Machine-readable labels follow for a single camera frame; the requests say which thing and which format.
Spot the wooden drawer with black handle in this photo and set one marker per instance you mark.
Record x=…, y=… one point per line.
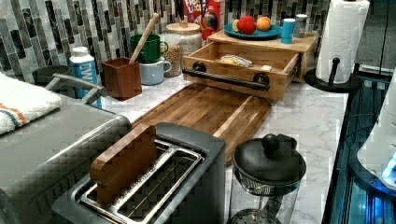
x=265, y=78

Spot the wooden drawer cabinet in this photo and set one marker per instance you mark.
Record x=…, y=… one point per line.
x=274, y=49

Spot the wooden cutting board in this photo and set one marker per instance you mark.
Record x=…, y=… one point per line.
x=231, y=116

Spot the grey two-slot toaster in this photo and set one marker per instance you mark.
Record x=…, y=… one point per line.
x=186, y=185

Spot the light blue mug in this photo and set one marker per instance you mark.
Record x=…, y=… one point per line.
x=153, y=73

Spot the plastic wrapped snack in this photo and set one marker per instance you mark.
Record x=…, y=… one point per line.
x=236, y=60

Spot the small glass grain jar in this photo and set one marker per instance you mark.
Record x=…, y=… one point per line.
x=173, y=56

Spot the wooden toast slice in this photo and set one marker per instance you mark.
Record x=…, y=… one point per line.
x=123, y=163

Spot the green mug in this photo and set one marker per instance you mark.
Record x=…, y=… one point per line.
x=152, y=50

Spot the glass jar with wooden lid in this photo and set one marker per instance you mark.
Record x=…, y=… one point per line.
x=187, y=37

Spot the brown wooden utensil holder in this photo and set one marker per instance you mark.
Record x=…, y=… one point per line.
x=122, y=78

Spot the black lid french press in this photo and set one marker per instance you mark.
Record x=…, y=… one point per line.
x=267, y=173

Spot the red cereal box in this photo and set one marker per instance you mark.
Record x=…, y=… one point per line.
x=208, y=14

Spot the red fruit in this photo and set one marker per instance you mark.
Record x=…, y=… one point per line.
x=246, y=25

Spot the orange fruit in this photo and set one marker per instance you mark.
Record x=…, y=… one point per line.
x=263, y=23

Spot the teal plate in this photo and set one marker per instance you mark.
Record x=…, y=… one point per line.
x=274, y=32

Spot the blue white bottle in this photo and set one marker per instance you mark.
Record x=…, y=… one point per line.
x=83, y=65

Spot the blue shaker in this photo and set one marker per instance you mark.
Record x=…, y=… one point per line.
x=287, y=31

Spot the grey shaker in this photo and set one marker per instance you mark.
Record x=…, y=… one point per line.
x=299, y=26

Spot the black paper towel holder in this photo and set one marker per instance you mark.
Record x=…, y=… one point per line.
x=352, y=85

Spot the dark bowl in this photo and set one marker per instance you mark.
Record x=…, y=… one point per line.
x=44, y=75

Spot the grey toaster oven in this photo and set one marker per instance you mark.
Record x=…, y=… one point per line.
x=43, y=159

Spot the paper towel roll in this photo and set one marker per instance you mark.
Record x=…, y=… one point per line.
x=341, y=37

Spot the white striped towel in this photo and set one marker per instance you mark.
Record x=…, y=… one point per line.
x=23, y=102

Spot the wooden spoon handle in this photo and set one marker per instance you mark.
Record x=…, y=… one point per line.
x=144, y=37

